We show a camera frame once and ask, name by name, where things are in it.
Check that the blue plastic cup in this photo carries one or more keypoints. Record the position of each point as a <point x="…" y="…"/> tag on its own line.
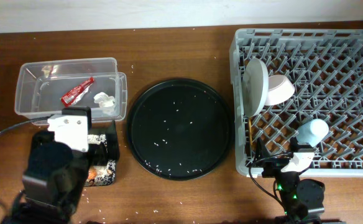
<point x="312" y="132"/>

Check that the white tissue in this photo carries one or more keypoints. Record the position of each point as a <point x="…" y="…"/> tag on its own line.
<point x="105" y="102"/>

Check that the red snack wrapper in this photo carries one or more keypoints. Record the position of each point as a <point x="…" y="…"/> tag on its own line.
<point x="74" y="95"/>

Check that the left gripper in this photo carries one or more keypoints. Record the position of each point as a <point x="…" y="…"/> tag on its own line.
<point x="101" y="155"/>

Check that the grey plate with leftovers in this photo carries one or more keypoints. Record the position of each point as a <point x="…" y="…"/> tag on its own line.
<point x="255" y="86"/>

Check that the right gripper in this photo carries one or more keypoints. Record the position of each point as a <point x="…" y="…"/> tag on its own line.
<point x="275" y="165"/>

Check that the round black serving tray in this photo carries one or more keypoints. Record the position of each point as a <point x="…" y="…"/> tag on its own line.
<point x="180" y="129"/>

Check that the black rectangular tray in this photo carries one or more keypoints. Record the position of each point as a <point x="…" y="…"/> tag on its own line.
<point x="111" y="129"/>

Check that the food leftovers pile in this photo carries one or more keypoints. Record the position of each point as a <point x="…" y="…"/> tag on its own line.
<point x="106" y="175"/>

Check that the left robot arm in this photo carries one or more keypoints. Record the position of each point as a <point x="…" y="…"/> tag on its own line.
<point x="56" y="176"/>

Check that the grey dishwasher rack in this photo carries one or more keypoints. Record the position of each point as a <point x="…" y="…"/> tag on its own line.
<point x="326" y="69"/>

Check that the wooden chopstick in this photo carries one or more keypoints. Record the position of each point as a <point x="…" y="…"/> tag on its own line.
<point x="250" y="133"/>

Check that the pink white bowl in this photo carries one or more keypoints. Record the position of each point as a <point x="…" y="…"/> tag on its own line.
<point x="280" y="89"/>

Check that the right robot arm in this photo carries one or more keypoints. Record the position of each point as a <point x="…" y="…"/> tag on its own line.
<point x="301" y="200"/>

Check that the orange carrot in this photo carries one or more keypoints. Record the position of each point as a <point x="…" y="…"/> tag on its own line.
<point x="92" y="174"/>

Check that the clear plastic bin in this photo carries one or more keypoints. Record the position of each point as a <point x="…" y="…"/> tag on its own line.
<point x="45" y="88"/>

